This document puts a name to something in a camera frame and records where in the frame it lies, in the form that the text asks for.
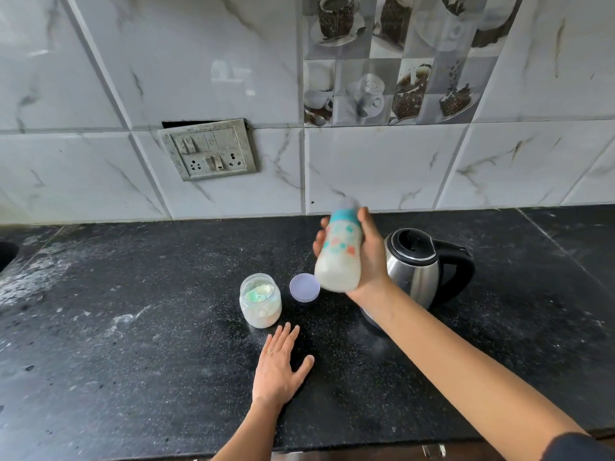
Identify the person's right hand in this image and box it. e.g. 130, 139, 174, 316
313, 206, 397, 308

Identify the person's left hand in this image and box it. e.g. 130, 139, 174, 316
251, 322, 316, 412

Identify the clear baby bottle blue print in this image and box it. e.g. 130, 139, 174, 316
314, 220, 364, 294

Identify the steel electric kettle black handle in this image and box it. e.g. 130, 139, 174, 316
360, 227, 477, 330

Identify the glass jar of white powder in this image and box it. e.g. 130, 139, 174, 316
239, 273, 283, 330

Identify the pale lavender jar lid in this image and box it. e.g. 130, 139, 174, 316
289, 273, 322, 303

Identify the teal measuring scoop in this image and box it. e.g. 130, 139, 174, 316
243, 284, 274, 303

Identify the person's right forearm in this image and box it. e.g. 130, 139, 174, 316
350, 285, 589, 461

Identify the brown lower cabinet front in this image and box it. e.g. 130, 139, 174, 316
120, 426, 615, 461

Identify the dark shirt sleeve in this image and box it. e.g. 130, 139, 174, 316
543, 432, 615, 461

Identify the black sink basin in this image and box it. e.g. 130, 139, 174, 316
0, 240, 20, 273

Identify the grey wall switch socket panel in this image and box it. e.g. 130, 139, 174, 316
158, 118, 259, 182

